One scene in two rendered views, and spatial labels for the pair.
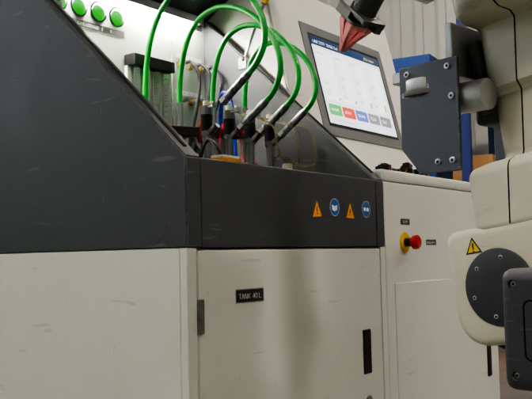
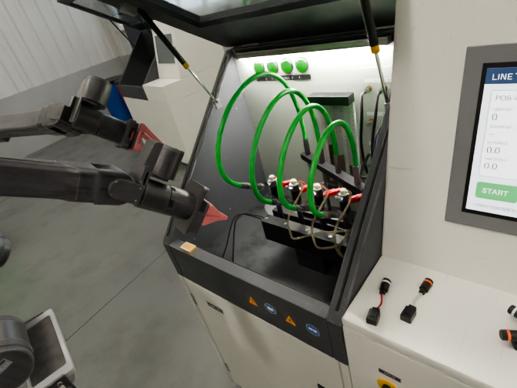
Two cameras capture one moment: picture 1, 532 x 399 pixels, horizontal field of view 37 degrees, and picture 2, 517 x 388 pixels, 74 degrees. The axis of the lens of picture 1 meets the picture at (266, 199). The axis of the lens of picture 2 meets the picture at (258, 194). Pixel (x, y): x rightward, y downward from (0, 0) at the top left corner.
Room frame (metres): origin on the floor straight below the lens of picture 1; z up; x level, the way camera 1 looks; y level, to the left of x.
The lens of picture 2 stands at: (1.90, -0.78, 1.63)
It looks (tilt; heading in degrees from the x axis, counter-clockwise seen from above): 31 degrees down; 100
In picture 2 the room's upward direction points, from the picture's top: 16 degrees counter-clockwise
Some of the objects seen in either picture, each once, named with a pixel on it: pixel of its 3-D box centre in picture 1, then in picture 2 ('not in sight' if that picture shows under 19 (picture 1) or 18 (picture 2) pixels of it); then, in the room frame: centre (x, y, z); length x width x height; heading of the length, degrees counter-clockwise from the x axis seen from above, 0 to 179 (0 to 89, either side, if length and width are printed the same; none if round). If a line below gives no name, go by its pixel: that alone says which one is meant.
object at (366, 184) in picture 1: (293, 209); (243, 288); (1.65, -0.06, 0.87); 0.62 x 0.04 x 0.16; 143
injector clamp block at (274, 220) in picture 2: not in sight; (315, 242); (1.88, 0.06, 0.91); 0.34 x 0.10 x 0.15; 143
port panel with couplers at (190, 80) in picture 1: (192, 100); (382, 122); (2.14, 0.20, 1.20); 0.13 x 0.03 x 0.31; 143
